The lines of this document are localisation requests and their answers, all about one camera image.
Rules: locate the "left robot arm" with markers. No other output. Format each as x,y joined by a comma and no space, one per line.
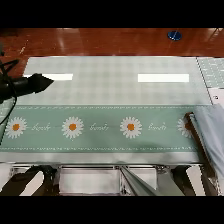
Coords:
16,87

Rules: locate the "blue round disc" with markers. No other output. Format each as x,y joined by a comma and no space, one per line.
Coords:
174,35

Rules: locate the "light blue T-shirt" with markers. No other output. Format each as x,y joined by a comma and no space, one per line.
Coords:
213,140

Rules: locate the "white sheet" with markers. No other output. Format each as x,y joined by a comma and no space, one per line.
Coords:
218,96

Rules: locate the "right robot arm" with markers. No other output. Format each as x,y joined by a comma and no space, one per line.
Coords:
190,180

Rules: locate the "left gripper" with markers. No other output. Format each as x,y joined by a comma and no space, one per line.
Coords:
36,83

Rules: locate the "silver frame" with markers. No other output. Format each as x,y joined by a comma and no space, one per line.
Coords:
140,178

